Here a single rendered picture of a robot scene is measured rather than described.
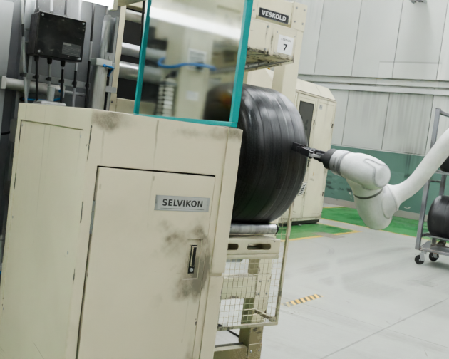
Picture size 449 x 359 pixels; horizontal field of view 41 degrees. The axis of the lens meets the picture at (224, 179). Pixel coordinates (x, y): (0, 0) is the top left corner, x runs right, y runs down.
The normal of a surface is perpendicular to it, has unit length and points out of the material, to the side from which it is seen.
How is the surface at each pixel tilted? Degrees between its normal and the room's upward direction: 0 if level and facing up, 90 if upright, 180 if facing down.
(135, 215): 90
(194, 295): 90
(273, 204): 125
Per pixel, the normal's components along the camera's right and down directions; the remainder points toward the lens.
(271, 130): 0.57, -0.27
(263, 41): 0.56, 0.13
